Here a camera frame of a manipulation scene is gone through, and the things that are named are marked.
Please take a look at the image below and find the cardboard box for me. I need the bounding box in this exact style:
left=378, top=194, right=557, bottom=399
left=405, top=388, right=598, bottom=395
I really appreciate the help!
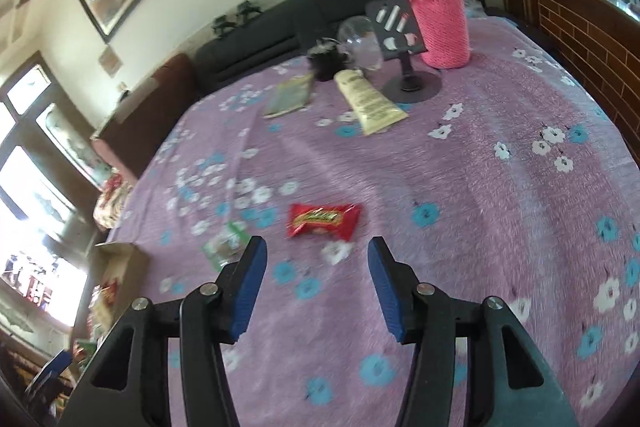
left=70, top=243, right=149, bottom=351

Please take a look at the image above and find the clear green nut packet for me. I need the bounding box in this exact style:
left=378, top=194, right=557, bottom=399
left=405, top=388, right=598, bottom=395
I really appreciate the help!
left=202, top=221, right=250, bottom=271

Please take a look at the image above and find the purple floral tablecloth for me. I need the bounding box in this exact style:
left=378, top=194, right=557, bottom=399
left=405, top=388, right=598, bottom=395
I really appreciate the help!
left=111, top=17, right=639, bottom=426

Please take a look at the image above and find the small red snack packet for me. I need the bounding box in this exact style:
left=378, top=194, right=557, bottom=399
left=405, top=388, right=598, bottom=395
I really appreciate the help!
left=286, top=202, right=361, bottom=242

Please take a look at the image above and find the brown red armchair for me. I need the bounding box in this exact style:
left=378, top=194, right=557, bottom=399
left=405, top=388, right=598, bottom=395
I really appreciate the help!
left=91, top=53, right=200, bottom=184

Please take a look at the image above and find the cream lotion tube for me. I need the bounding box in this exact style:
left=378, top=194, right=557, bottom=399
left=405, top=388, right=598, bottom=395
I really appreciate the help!
left=334, top=69, right=408, bottom=135

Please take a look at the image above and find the olive green notebook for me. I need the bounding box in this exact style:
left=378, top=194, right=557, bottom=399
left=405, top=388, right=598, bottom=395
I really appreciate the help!
left=262, top=75, right=314, bottom=119

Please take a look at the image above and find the black phone stand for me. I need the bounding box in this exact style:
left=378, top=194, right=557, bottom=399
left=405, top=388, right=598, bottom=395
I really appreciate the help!
left=366, top=0, right=442, bottom=104

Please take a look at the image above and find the clear plastic cup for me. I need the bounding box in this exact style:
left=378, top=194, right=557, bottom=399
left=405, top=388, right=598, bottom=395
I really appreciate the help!
left=337, top=16, right=383, bottom=72

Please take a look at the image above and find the black key pouch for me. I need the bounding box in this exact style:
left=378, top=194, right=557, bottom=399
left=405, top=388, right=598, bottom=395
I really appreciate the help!
left=306, top=38, right=350, bottom=82

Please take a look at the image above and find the black sofa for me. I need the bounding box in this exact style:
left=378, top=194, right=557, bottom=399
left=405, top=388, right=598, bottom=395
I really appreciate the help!
left=192, top=0, right=486, bottom=101

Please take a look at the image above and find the pink knit sleeve bottle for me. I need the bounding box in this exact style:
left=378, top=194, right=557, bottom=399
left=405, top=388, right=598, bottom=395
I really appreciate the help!
left=409, top=0, right=471, bottom=69

